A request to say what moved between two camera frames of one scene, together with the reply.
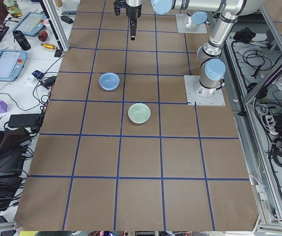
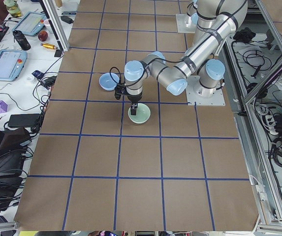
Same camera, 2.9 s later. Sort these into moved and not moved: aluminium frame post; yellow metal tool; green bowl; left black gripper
Moved: left black gripper
Not moved: green bowl; aluminium frame post; yellow metal tool
